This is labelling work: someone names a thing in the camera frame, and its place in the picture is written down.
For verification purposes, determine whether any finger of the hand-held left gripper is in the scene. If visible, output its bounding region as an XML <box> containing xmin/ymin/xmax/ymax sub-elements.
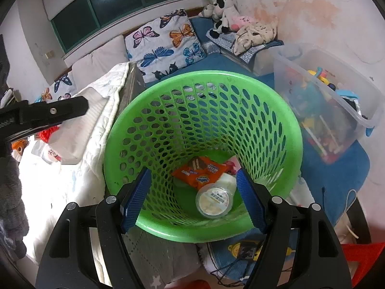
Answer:
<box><xmin>4</xmin><ymin>122</ymin><xmax>64</xmax><ymax>142</ymax></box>
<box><xmin>18</xmin><ymin>96</ymin><xmax>89</xmax><ymax>125</ymax></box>

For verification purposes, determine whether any blue patterned folded blanket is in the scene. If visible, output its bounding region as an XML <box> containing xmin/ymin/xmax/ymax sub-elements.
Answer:
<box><xmin>206</xmin><ymin>30</ymin><xmax>283</xmax><ymax>64</ymax></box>

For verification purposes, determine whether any small butterfly print pillow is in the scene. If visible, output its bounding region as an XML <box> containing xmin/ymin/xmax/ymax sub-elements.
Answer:
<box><xmin>40</xmin><ymin>71</ymin><xmax>77</xmax><ymax>101</ymax></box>

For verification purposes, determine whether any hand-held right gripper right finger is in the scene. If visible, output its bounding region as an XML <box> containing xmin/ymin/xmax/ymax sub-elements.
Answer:
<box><xmin>235</xmin><ymin>169</ymin><xmax>352</xmax><ymax>289</ymax></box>

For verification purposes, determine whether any pile of colourful toys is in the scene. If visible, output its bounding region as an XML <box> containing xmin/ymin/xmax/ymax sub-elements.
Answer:
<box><xmin>286</xmin><ymin>68</ymin><xmax>361</xmax><ymax>160</ymax></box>

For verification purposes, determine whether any blue bed sheet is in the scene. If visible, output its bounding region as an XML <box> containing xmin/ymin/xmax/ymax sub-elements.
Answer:
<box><xmin>159</xmin><ymin>15</ymin><xmax>283</xmax><ymax>82</ymax></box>

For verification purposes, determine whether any spotted beige cloth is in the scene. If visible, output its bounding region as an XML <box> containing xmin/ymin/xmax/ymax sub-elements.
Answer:
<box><xmin>233</xmin><ymin>20</ymin><xmax>278</xmax><ymax>56</ymax></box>

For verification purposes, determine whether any round lidded cup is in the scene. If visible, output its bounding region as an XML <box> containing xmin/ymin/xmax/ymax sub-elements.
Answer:
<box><xmin>195</xmin><ymin>175</ymin><xmax>237</xmax><ymax>218</ymax></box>

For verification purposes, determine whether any red mesh ball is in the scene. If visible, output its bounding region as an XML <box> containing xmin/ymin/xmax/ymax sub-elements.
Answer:
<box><xmin>39</xmin><ymin>126</ymin><xmax>59</xmax><ymax>143</ymax></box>

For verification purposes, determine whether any clear plastic storage bin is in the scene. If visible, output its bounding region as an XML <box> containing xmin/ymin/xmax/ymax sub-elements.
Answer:
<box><xmin>253</xmin><ymin>43</ymin><xmax>381</xmax><ymax>164</ymax></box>

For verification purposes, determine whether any pink plush toy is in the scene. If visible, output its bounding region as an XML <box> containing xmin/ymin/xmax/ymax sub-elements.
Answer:
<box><xmin>231</xmin><ymin>15</ymin><xmax>256</xmax><ymax>31</ymax></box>

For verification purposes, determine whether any green plastic basket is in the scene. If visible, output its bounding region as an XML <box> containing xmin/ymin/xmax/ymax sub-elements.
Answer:
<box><xmin>103</xmin><ymin>71</ymin><xmax>303</xmax><ymax>243</ymax></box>

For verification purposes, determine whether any red plastic object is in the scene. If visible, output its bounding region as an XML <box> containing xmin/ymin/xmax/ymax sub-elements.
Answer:
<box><xmin>343</xmin><ymin>242</ymin><xmax>385</xmax><ymax>289</ymax></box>

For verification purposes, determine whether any black white cow plush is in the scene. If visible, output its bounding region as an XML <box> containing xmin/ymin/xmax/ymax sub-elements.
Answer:
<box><xmin>210</xmin><ymin>0</ymin><xmax>238</xmax><ymax>39</ymax></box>

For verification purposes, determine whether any orange snack packet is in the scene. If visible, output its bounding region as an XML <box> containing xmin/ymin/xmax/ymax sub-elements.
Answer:
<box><xmin>172</xmin><ymin>157</ymin><xmax>229</xmax><ymax>191</ymax></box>

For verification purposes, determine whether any white red wrapper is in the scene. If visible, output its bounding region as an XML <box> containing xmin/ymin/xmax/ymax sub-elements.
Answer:
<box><xmin>45</xmin><ymin>147</ymin><xmax>62</xmax><ymax>163</ymax></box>

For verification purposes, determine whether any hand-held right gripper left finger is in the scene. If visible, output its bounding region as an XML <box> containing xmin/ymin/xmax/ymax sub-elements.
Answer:
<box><xmin>35</xmin><ymin>168</ymin><xmax>152</xmax><ymax>289</ymax></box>

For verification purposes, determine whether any beige pillow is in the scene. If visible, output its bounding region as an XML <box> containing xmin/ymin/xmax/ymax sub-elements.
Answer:
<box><xmin>72</xmin><ymin>34</ymin><xmax>130</xmax><ymax>88</ymax></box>

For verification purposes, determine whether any blue floor rug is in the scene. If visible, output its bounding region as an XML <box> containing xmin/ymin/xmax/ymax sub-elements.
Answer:
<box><xmin>207</xmin><ymin>138</ymin><xmax>370</xmax><ymax>280</ymax></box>

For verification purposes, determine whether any person's left forearm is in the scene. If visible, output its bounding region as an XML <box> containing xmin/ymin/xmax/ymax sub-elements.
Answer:
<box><xmin>0</xmin><ymin>157</ymin><xmax>29</xmax><ymax>259</ymax></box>

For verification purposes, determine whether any grey plush toy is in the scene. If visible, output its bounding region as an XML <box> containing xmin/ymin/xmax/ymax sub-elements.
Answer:
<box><xmin>198</xmin><ymin>4</ymin><xmax>217</xmax><ymax>18</ymax></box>

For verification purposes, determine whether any large butterfly print pillow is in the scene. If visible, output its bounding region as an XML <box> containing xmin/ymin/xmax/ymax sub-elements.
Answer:
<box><xmin>125</xmin><ymin>9</ymin><xmax>208</xmax><ymax>82</ymax></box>

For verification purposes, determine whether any black power adapter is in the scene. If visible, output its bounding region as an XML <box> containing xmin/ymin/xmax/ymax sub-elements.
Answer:
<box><xmin>237</xmin><ymin>241</ymin><xmax>259</xmax><ymax>261</ymax></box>

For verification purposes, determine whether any white quilted blanket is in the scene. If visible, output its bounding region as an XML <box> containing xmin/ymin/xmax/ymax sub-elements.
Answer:
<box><xmin>18</xmin><ymin>62</ymin><xmax>139</xmax><ymax>289</ymax></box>

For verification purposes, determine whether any dark window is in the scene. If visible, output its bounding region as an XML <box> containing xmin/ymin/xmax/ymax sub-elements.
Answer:
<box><xmin>42</xmin><ymin>0</ymin><xmax>196</xmax><ymax>53</ymax></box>

